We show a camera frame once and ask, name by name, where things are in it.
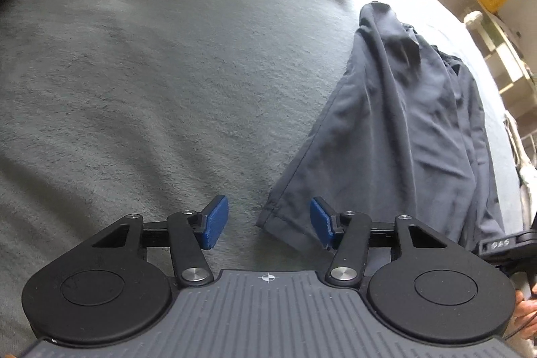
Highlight grey fleece blanket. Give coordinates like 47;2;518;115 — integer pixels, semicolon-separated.
0;0;525;344

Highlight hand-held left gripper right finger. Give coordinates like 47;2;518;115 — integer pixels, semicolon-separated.
309;196;452;287

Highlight person's right hand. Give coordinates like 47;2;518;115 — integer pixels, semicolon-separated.
514;290;537;339

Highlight dark navy shorts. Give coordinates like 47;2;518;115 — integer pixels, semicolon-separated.
256;1;506;255

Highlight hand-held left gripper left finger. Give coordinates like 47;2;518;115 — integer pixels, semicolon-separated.
82;194;230;287

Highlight cream wooden desk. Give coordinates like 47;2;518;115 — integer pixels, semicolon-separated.
461;6;537;108

